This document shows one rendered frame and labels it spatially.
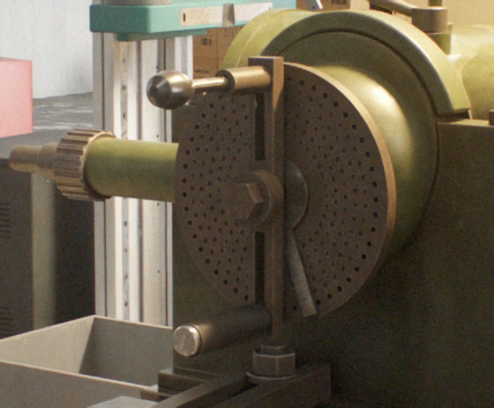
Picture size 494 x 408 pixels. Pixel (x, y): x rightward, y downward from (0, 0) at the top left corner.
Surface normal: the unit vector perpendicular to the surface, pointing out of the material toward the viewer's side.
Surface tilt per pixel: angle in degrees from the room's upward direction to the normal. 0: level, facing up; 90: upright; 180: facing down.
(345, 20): 90
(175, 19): 90
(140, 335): 90
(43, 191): 90
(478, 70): 31
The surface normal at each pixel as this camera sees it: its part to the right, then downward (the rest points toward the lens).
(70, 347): 0.81, 0.09
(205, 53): -0.63, 0.11
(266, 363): -0.39, 0.14
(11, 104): 0.58, 0.12
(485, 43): 0.38, -0.83
